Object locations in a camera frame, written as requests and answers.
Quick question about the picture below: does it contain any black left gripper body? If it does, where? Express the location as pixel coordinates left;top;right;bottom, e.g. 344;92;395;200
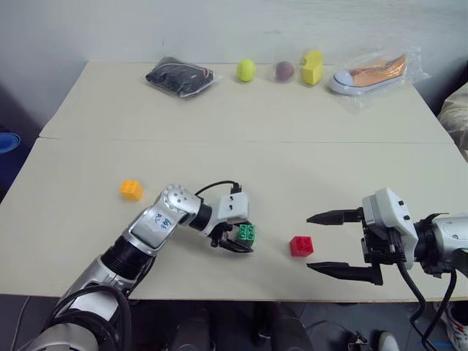
209;220;243;249

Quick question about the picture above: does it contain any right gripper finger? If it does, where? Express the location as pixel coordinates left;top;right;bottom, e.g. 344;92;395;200
306;207;366;226
306;261;385;287

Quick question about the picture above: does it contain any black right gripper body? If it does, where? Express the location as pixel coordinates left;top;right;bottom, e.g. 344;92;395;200
360;218;404;267

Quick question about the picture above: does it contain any green toy brick cube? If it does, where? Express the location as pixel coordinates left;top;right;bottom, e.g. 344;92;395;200
235;223;257;247

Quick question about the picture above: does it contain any red toy brick cube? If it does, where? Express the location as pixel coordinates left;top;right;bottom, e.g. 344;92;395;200
289;235;315;258

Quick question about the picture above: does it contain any grey white shoe tip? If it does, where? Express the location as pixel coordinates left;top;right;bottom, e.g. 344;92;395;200
376;330;400;351

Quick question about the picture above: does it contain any orange toy brick cube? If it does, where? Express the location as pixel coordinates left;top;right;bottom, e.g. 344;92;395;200
118;179;144;202

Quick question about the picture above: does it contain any white red sneaker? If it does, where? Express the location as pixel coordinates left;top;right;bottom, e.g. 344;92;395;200
439;301;468;351

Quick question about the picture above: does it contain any beige cloth bundle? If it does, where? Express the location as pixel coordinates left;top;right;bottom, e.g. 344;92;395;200
437;85;468;164

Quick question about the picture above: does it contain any orange white sneaker in bag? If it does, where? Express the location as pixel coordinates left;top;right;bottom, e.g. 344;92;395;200
327;45;433;115

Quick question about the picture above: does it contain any yellow foam block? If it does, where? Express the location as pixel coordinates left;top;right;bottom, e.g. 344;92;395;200
300;49;325;87

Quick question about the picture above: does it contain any yellow-green tennis ball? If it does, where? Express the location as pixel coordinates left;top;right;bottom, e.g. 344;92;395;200
235;58;257;83

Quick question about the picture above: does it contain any brown ball in plastic wrap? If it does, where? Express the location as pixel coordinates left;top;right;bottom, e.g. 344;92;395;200
274;59;296;83

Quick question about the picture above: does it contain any black cloth in plastic bag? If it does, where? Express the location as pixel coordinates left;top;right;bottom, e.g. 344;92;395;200
143;55;224;99

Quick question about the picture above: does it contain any blue round object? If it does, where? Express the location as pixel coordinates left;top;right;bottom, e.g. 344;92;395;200
0;132;23;155

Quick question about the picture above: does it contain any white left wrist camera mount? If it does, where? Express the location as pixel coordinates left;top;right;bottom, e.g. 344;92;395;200
204;192;250;238

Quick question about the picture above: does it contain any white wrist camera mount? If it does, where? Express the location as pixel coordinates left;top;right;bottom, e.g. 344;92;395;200
204;192;250;238
361;187;420;271

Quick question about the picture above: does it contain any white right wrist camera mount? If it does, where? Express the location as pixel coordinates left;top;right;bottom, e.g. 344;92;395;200
361;187;420;271

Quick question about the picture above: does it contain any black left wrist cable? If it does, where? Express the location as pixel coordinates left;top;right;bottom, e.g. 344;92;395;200
193;180;244;200

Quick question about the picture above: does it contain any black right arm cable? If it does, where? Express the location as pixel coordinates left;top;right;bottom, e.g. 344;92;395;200
396;255;458;351

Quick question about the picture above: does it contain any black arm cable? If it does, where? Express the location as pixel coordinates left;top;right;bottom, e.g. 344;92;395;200
396;255;458;351
46;284;133;351

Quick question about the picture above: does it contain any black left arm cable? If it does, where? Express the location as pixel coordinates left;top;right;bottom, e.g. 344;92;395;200
46;284;133;351

